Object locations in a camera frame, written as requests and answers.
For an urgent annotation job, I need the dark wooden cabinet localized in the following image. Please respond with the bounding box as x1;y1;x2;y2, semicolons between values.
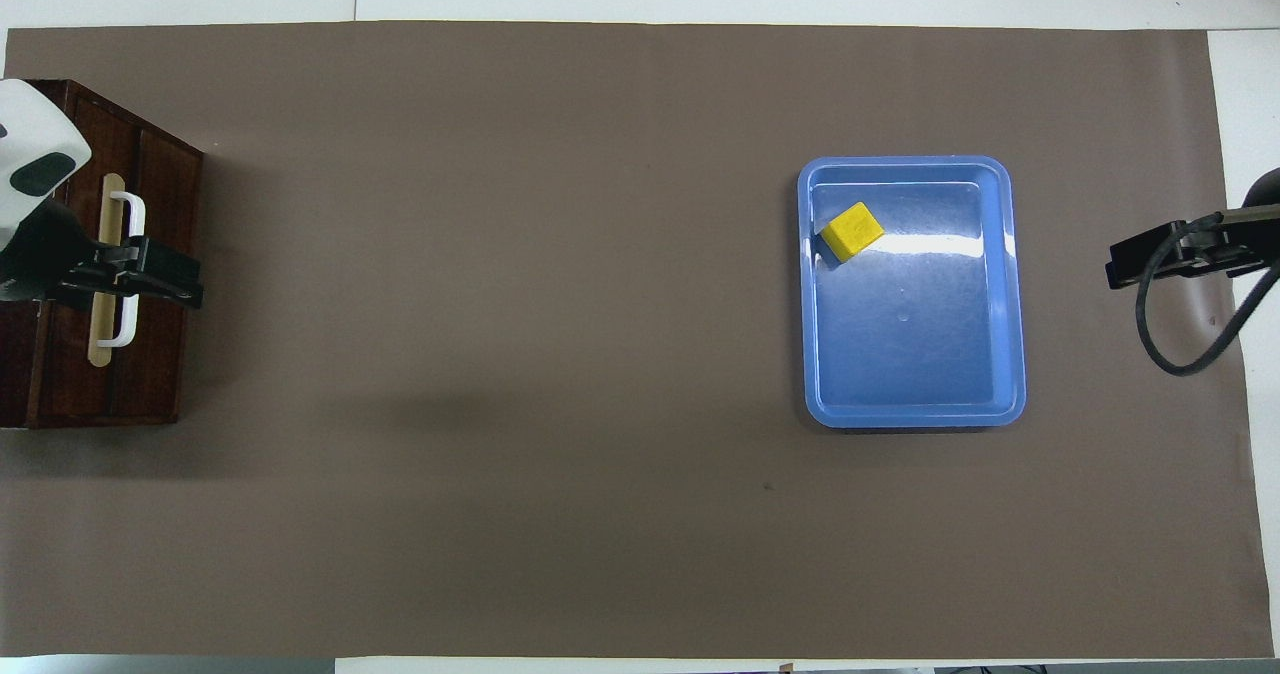
0;79;206;430

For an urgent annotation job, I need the dark wooden drawer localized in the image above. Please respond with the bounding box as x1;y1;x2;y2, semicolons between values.
38;89;141;427

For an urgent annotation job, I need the tan handle backplate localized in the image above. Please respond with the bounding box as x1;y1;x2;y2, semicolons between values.
88;174;126;367

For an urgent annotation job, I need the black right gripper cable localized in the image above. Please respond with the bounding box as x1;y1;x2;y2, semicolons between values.
1135;212;1280;377

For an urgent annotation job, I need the brown table mat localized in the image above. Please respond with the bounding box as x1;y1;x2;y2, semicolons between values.
0;21;1276;660

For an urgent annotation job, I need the blue plastic tray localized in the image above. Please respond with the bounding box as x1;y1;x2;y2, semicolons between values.
797;155;1028;429

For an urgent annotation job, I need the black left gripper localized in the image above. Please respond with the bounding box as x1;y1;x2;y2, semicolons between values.
0;199;204;310

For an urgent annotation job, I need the yellow cube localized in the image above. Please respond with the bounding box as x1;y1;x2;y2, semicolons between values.
820;202;886;263

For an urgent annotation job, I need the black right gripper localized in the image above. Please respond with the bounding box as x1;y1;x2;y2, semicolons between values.
1105;209;1280;291

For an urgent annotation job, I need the white drawer handle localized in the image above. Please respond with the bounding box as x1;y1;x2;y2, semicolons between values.
97;191;147;347

